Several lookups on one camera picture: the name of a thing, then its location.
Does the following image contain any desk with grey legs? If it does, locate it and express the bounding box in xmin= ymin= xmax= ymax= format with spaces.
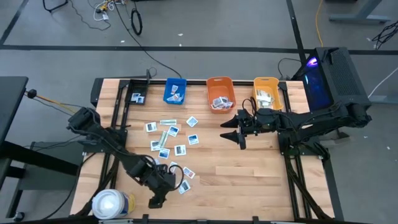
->
xmin=325 ymin=0 xmax=392 ymax=24

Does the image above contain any long black floor cable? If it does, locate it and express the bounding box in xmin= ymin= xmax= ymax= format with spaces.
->
xmin=114 ymin=0 xmax=183 ymax=79

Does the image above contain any black mesh basket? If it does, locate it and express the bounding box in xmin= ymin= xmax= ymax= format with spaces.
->
xmin=126 ymin=79 xmax=149 ymax=106

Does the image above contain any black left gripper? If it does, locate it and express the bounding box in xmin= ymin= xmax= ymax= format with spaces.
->
xmin=139 ymin=163 xmax=178 ymax=210

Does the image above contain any black cable bundle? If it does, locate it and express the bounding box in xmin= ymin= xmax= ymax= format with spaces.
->
xmin=371 ymin=20 xmax=398 ymax=50

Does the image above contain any black computer tower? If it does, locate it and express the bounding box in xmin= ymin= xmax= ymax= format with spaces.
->
xmin=292 ymin=46 xmax=373 ymax=127

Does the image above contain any yellow plastic bin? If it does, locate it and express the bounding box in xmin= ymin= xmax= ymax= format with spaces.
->
xmin=252 ymin=77 xmax=284 ymax=112

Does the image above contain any white cable bundle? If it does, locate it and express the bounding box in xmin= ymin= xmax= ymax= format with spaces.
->
xmin=93 ymin=0 xmax=125 ymax=22

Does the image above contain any yellow floor cable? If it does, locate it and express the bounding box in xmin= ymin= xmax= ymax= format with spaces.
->
xmin=315 ymin=0 xmax=324 ymax=47

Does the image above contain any black desk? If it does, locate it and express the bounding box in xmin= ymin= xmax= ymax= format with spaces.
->
xmin=0 ymin=76 xmax=80 ymax=218

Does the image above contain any thin yellow cable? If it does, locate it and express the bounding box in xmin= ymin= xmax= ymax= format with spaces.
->
xmin=35 ymin=95 xmax=78 ymax=114

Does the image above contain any white floor cable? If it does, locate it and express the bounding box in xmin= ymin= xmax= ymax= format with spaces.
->
xmin=367 ymin=67 xmax=398 ymax=99

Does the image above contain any orange plastic bin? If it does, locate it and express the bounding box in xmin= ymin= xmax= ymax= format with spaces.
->
xmin=206 ymin=76 xmax=237 ymax=114

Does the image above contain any coiled black cable loop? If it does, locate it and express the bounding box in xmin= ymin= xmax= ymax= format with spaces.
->
xmin=130 ymin=7 xmax=144 ymax=36

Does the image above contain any blue plastic bin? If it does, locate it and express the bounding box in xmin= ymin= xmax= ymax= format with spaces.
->
xmin=163 ymin=77 xmax=188 ymax=105

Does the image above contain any white tub yellow label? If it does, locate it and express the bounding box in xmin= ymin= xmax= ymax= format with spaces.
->
xmin=91 ymin=189 xmax=136 ymax=220

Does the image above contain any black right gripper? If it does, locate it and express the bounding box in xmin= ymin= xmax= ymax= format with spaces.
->
xmin=219 ymin=108 xmax=261 ymax=151

